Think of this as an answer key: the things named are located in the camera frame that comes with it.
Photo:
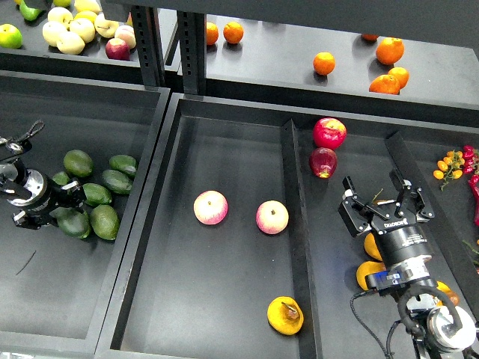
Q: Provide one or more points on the pale yellow pear top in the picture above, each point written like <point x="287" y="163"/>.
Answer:
<point x="61" y="15"/>

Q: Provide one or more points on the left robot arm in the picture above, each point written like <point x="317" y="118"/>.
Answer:
<point x="12" y="167"/>

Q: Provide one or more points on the pink apple right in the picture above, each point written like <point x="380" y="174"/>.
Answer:
<point x="272" y="217"/>

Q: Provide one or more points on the yellow pear lower right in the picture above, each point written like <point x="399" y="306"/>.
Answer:
<point x="453" y="296"/>

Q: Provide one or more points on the avocado top right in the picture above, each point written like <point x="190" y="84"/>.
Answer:
<point x="124" y="164"/>

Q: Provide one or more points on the black tray divider left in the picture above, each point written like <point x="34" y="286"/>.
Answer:
<point x="310" y="345"/>

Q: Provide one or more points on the pink apple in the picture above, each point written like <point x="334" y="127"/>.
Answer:
<point x="272" y="217"/>
<point x="210" y="207"/>

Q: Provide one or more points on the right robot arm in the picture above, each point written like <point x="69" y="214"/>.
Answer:
<point x="435" y="323"/>

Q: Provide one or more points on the avocado right middle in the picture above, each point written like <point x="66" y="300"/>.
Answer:
<point x="116" y="181"/>

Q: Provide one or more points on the orange front right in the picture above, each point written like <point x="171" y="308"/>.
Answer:
<point x="388" y="84"/>

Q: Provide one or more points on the pale yellow pear left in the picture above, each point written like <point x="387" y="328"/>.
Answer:
<point x="51" y="32"/>

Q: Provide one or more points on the peach pink fruit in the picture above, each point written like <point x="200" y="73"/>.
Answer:
<point x="127" y="34"/>

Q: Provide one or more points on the yellow pear middle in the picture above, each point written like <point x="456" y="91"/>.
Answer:
<point x="371" y="248"/>

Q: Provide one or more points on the avocado far left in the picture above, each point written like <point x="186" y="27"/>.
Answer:
<point x="61" y="178"/>

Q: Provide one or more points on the black tray divider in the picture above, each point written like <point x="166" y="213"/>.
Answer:
<point x="454" y="206"/>
<point x="310" y="345"/>

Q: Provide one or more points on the avocado bottom right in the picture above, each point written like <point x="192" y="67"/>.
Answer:
<point x="105" y="222"/>

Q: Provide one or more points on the black shelf post left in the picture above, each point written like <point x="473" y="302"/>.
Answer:
<point x="149" y="48"/>

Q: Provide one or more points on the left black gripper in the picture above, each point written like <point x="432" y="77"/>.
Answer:
<point x="33" y="194"/>

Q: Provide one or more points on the yellow pear lower left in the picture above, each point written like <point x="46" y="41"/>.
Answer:
<point x="365" y="269"/>

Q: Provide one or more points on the large orange top right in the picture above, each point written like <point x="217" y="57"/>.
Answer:
<point x="390" y="50"/>

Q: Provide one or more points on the pink apple left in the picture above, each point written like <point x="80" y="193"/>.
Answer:
<point x="210" y="207"/>

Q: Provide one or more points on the avocado centre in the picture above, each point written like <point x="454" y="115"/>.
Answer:
<point x="96" y="195"/>

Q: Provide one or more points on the bright red apple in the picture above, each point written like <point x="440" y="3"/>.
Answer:
<point x="329" y="132"/>

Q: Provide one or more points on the yellow pear with stem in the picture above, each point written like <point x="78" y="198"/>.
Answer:
<point x="378" y="200"/>

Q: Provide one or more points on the orange small right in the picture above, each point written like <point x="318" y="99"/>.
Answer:
<point x="401" y="74"/>

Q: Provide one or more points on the dark red apple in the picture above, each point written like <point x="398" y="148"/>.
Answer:
<point x="323" y="162"/>

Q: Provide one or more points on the black tray divider right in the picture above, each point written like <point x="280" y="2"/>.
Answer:
<point x="454" y="206"/>

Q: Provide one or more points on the orange cherry tomato bunch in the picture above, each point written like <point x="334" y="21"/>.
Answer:
<point x="449" y="168"/>

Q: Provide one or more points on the red apple on shelf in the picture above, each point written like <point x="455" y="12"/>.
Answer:
<point x="117" y="49"/>

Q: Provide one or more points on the orange partly hidden top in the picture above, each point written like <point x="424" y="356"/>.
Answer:
<point x="369" y="37"/>

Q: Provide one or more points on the orange centre shelf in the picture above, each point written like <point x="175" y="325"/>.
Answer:
<point x="323" y="63"/>

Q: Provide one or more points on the pale yellow pear centre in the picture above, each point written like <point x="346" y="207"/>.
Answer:
<point x="84" y="28"/>

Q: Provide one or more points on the green apple left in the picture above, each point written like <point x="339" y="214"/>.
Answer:
<point x="10" y="37"/>

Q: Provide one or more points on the red chili peppers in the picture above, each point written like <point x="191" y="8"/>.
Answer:
<point x="470" y="167"/>

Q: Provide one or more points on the dark green avocado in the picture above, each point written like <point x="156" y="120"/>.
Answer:
<point x="72" y="222"/>

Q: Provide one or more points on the pale yellow pear front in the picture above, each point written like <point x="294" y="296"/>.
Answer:
<point x="70" y="43"/>

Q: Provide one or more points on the pale yellow pear right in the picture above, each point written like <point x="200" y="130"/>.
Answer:
<point x="105" y="28"/>

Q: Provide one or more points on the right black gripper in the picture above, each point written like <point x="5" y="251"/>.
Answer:
<point x="399" y="238"/>

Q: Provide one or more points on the yellow pear with brown spot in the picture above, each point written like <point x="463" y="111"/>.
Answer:
<point x="285" y="315"/>

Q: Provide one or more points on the pale yellow pear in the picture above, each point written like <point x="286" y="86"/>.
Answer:
<point x="61" y="15"/>
<point x="105" y="28"/>
<point x="84" y="28"/>
<point x="70" y="43"/>
<point x="51" y="32"/>

